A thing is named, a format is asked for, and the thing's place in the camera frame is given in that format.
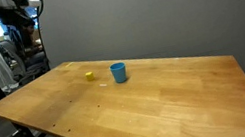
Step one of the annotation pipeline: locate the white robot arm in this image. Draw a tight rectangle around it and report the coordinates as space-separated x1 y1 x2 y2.
0 0 42 9

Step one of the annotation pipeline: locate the blue plastic cup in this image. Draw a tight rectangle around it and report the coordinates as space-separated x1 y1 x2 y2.
109 62 127 83

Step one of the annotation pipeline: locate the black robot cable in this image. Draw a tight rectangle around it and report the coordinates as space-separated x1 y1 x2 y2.
32 0 59 71

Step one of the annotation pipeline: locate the yellow block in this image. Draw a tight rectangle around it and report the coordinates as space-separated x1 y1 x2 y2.
85 71 95 81

